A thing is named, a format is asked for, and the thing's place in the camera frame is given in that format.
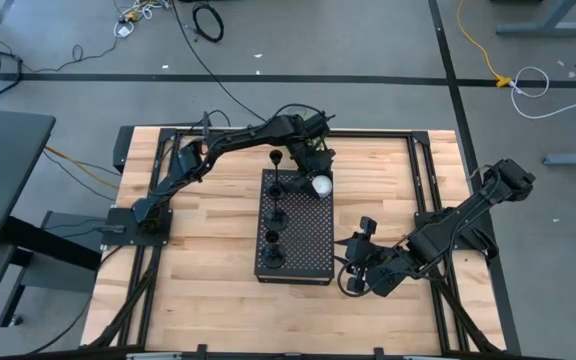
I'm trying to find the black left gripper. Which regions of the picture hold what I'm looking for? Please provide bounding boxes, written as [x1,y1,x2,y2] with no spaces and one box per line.
[287,139,337,194]

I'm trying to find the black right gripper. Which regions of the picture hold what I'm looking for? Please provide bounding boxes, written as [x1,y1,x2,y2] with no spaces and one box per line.
[334,216,387,295]

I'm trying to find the white tealight candle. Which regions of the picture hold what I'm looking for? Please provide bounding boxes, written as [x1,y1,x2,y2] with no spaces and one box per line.
[311,174,334,199]

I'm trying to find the tall black candlestick holder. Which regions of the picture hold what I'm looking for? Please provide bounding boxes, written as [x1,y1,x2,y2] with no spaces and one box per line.
[265,148,290,202]

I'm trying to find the medium black candlestick holder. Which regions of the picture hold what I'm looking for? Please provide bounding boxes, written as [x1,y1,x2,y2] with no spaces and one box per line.
[264,182,290,233]

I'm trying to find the short black candlestick holder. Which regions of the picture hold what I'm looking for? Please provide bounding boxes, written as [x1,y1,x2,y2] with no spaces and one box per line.
[260,229,287,270]

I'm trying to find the black perforated metal tray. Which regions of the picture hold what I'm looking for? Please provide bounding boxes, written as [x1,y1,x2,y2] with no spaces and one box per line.
[253,168,336,287]

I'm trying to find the black table corner panel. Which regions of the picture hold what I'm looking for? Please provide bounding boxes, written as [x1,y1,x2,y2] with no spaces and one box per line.
[112,124,136,174]

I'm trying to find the grey desk leg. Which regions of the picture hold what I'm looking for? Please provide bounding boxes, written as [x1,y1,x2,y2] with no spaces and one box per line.
[495,0,576,37]

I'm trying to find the black desk crossbar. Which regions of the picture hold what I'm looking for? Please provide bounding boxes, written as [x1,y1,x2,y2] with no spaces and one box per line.
[0,215,103,272]

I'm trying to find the dark grey desk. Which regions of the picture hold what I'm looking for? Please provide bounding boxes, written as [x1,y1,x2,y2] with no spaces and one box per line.
[0,107,58,346]

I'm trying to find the black aluminium table frame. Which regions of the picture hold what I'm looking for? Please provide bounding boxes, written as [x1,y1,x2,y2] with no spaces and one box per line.
[87,127,507,357]

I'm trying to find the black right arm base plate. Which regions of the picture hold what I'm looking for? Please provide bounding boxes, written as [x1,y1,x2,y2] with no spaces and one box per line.
[414,209,489,251]

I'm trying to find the long black floor cable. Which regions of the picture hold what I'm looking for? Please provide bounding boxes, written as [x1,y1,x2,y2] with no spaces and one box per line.
[170,0,274,126]

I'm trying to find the coiled black cable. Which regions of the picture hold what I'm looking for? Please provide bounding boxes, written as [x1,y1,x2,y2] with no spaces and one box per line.
[191,2,226,44]

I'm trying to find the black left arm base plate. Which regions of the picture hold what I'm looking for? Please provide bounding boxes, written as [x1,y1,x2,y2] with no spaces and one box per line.
[101,206,174,247]

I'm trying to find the yellow extension cable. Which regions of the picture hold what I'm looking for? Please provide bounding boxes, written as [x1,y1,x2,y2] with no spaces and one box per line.
[456,0,514,89]

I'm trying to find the white floor cable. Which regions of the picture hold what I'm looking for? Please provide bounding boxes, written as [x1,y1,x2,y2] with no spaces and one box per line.
[510,66,576,121]

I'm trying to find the orange cable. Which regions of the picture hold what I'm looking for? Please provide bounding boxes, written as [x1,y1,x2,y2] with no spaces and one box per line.
[42,143,121,190]

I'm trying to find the white cables with power strip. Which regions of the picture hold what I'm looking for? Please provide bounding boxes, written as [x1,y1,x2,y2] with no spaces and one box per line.
[112,0,172,39]

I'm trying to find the grey desk base frame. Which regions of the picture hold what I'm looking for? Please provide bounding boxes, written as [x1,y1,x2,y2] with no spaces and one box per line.
[0,209,112,329]

